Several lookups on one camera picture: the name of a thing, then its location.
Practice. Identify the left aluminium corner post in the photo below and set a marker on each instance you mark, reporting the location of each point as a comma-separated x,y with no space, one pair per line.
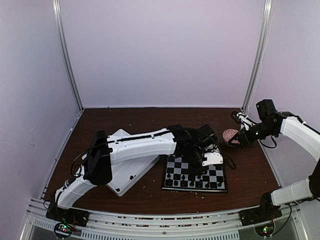
65,53

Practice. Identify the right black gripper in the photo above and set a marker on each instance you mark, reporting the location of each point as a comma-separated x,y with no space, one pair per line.
242,139

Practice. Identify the black chess piece king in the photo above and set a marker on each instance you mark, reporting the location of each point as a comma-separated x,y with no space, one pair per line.
199,184

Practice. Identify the aluminium corner post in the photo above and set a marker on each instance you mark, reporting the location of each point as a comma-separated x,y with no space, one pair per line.
261,48
65,53

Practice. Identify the white plastic tray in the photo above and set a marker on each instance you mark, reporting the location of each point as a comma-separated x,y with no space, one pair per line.
137,167

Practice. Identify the black rook board corner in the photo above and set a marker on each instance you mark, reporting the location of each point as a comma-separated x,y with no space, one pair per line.
169,182

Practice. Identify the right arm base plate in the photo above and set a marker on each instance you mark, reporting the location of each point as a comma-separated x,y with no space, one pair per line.
253,216

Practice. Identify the right aluminium corner post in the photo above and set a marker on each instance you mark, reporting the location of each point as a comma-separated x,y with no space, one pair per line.
261,48

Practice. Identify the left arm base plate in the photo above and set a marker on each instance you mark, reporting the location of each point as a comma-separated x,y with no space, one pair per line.
72,216

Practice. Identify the black white chess board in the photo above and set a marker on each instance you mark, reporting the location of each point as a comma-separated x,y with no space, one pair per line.
176,165

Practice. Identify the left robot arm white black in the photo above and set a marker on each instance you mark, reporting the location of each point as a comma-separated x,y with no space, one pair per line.
93,167

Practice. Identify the black chess piece on board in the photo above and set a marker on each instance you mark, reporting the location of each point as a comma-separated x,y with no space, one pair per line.
192,183

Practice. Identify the red patterned small dish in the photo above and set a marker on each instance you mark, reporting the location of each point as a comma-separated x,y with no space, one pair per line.
228,136

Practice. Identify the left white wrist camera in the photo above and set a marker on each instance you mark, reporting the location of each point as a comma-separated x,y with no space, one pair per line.
212,158

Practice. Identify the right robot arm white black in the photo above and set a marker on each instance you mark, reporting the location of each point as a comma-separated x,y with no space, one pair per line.
305,152

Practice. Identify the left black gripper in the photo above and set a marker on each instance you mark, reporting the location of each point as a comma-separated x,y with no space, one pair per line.
194,172

